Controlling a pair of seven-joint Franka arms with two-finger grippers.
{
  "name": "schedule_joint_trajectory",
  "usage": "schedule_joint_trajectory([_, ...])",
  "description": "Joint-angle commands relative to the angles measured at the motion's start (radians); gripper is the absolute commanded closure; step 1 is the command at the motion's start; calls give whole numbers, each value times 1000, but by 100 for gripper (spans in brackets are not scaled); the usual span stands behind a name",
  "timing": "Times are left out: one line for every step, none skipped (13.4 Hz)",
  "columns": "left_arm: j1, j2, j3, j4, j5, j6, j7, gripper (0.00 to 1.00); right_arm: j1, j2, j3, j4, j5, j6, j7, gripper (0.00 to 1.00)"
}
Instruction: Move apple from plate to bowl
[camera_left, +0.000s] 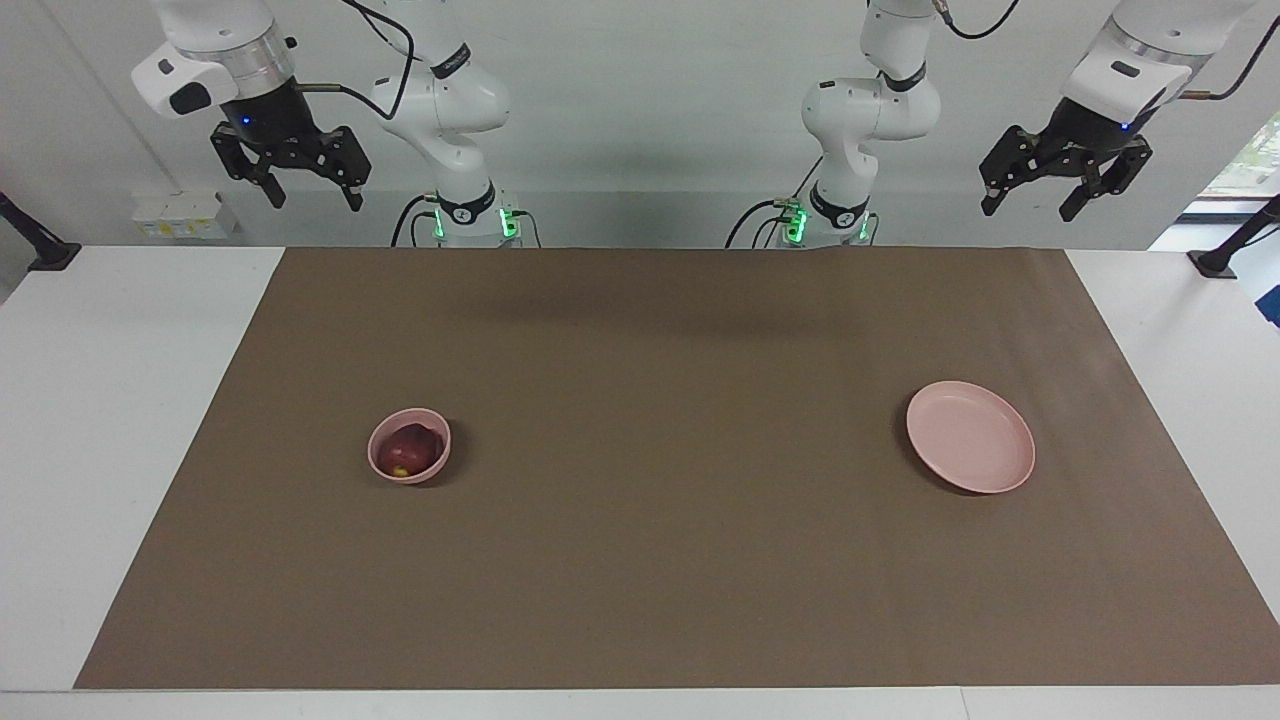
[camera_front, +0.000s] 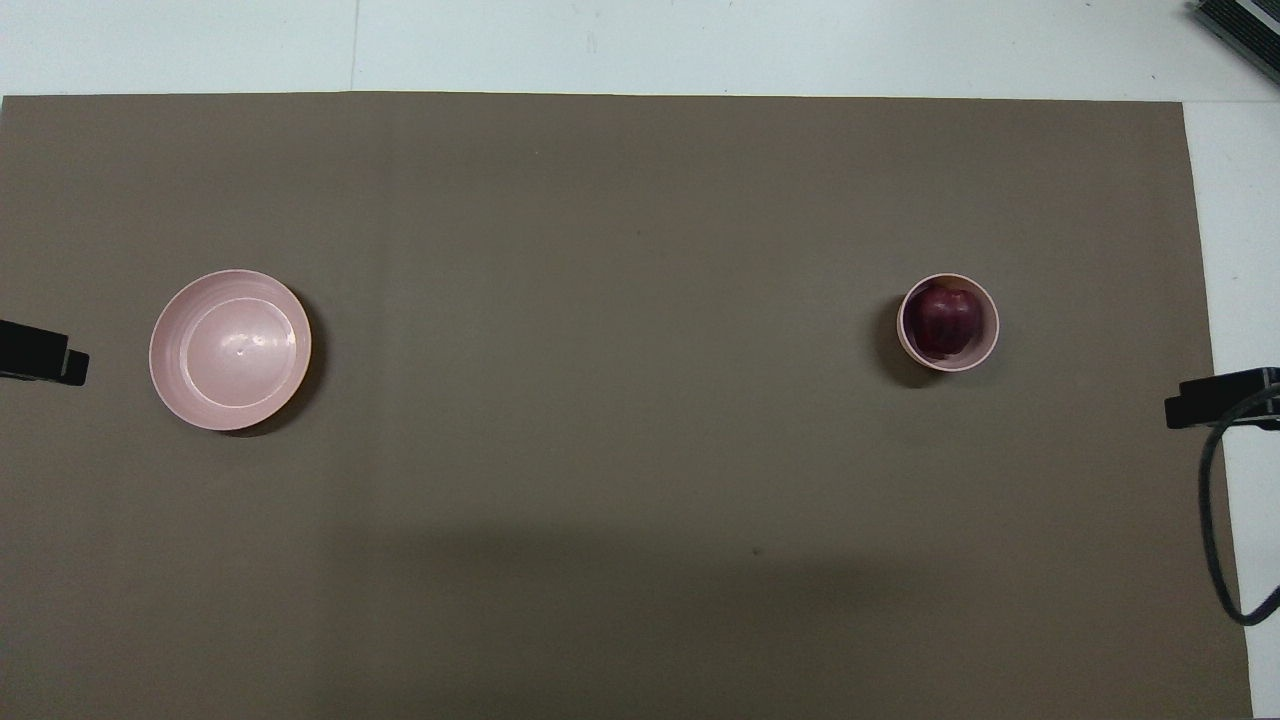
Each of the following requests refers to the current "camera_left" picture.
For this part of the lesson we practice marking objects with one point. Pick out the black clamp stand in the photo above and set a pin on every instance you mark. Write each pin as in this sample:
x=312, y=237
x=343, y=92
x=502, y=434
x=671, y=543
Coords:
x=1215, y=262
x=50, y=255

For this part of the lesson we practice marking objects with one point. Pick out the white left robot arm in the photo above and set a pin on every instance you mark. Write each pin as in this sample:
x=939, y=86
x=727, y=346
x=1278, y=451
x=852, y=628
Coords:
x=870, y=110

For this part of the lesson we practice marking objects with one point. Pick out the brown table mat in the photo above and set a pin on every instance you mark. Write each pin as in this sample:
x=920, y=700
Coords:
x=650, y=560

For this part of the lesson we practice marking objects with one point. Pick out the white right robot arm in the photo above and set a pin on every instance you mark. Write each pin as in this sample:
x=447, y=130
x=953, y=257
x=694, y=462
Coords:
x=440, y=105

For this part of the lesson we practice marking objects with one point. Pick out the window with dark frame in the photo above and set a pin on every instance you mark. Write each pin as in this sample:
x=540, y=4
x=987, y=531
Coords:
x=1255, y=160

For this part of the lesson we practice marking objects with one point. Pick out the pink bowl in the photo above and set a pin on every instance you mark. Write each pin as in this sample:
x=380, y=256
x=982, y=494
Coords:
x=440, y=455

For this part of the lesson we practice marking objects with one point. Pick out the dark red apple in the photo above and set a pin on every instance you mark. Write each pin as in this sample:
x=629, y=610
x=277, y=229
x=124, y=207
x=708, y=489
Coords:
x=415, y=448

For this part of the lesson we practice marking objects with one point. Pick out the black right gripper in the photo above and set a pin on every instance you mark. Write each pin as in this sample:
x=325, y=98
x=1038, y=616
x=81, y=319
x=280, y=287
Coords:
x=268, y=118

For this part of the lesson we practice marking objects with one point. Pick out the pink plate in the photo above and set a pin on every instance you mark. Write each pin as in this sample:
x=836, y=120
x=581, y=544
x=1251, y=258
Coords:
x=970, y=437

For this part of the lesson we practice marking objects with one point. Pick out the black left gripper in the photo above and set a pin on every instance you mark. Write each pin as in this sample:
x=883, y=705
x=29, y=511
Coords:
x=1090, y=130

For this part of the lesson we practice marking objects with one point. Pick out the white wall socket box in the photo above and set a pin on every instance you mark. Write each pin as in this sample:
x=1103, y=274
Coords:
x=185, y=215

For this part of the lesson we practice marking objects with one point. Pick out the blue object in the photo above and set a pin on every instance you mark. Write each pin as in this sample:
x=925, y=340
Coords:
x=1272, y=300

